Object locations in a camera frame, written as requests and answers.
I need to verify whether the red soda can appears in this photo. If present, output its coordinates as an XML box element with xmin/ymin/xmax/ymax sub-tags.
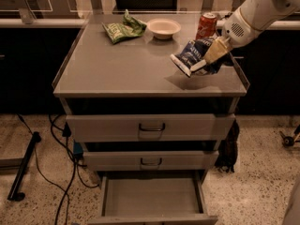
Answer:
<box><xmin>196</xmin><ymin>12</ymin><xmax>218</xmax><ymax>39</ymax></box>

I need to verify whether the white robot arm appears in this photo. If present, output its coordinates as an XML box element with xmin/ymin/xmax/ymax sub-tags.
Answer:
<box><xmin>208</xmin><ymin>0</ymin><xmax>300</xmax><ymax>225</ymax></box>

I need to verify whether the bottom grey drawer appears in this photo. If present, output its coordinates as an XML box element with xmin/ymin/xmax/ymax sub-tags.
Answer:
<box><xmin>88</xmin><ymin>172</ymin><xmax>218</xmax><ymax>225</ymax></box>

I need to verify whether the blue chip bag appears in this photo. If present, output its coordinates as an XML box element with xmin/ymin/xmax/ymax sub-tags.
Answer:
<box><xmin>170</xmin><ymin>37</ymin><xmax>225</xmax><ymax>77</ymax></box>

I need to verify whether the black floor stand bar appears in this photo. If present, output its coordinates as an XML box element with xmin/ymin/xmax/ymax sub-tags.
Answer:
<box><xmin>7</xmin><ymin>131</ymin><xmax>41</xmax><ymax>202</ymax></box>

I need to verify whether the grey drawer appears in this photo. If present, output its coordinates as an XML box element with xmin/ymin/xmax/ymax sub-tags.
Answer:
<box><xmin>88</xmin><ymin>172</ymin><xmax>218</xmax><ymax>225</ymax></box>
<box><xmin>67</xmin><ymin>113</ymin><xmax>234</xmax><ymax>143</ymax></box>
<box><xmin>83</xmin><ymin>151</ymin><xmax>218</xmax><ymax>172</ymax></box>

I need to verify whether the middle grey drawer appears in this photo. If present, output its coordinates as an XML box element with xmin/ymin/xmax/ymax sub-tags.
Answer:
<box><xmin>83</xmin><ymin>151</ymin><xmax>218</xmax><ymax>172</ymax></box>

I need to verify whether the top grey drawer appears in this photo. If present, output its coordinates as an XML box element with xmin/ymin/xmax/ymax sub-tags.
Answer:
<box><xmin>67</xmin><ymin>113</ymin><xmax>234</xmax><ymax>143</ymax></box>

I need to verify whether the blue power adapter box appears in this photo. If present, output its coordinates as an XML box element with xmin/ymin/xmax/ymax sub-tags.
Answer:
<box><xmin>73</xmin><ymin>142</ymin><xmax>83</xmax><ymax>157</ymax></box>

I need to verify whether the grey drawer cabinet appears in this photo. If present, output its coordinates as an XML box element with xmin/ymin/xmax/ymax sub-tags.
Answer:
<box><xmin>51</xmin><ymin>12</ymin><xmax>250</xmax><ymax>225</ymax></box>

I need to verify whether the green chip bag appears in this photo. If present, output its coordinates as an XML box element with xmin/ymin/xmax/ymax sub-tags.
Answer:
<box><xmin>102</xmin><ymin>9</ymin><xmax>147</xmax><ymax>44</ymax></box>

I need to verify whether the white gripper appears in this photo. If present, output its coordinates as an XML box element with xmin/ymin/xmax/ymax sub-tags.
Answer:
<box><xmin>203</xmin><ymin>8</ymin><xmax>260</xmax><ymax>64</ymax></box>

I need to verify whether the white paper bowl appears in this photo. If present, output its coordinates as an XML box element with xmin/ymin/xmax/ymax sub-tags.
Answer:
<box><xmin>147</xmin><ymin>19</ymin><xmax>181</xmax><ymax>40</ymax></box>

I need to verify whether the black caster wheel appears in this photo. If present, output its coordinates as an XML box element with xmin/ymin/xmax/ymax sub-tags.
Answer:
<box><xmin>279</xmin><ymin>125</ymin><xmax>300</xmax><ymax>147</ymax></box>

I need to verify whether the black floor cable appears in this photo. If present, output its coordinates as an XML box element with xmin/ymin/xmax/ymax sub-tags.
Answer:
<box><xmin>17</xmin><ymin>113</ymin><xmax>101</xmax><ymax>225</ymax></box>

